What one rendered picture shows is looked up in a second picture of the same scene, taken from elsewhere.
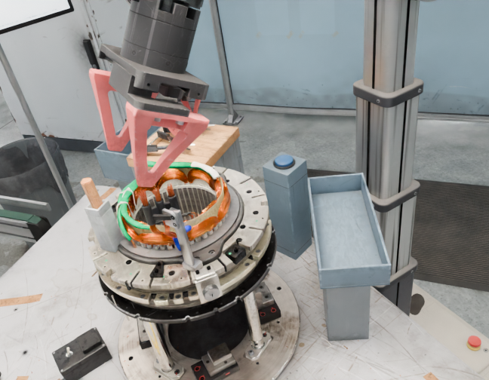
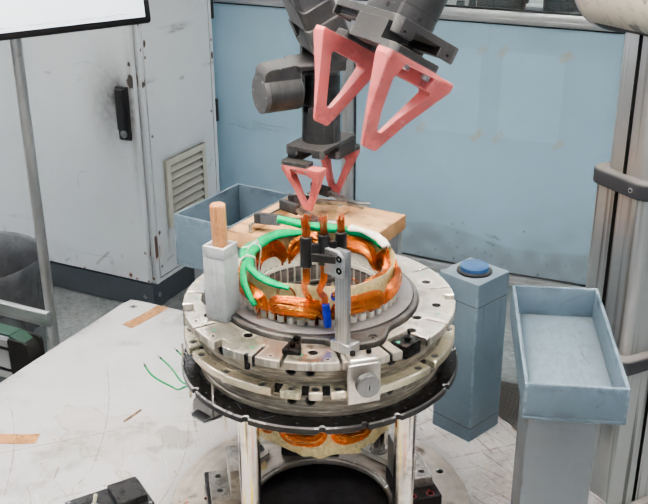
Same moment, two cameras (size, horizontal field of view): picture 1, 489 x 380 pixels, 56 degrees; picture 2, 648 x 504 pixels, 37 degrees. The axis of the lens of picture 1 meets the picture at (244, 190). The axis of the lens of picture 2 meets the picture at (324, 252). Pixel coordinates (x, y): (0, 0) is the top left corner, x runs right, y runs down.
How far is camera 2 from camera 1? 0.41 m
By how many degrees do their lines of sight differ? 13
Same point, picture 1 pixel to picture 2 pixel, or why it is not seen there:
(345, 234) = (564, 364)
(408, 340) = not seen: outside the picture
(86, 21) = (129, 56)
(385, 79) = (643, 159)
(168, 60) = (421, 17)
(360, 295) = (576, 467)
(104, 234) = (220, 291)
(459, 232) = not seen: outside the picture
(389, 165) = (638, 297)
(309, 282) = (489, 474)
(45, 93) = (20, 170)
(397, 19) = not seen: outside the picture
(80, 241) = (104, 372)
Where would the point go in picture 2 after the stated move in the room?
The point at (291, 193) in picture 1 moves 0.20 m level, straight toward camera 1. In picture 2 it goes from (480, 318) to (486, 394)
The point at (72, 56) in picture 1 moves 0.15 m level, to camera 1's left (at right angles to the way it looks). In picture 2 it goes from (88, 111) to (45, 111)
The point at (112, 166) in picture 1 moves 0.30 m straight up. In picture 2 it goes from (197, 244) to (185, 47)
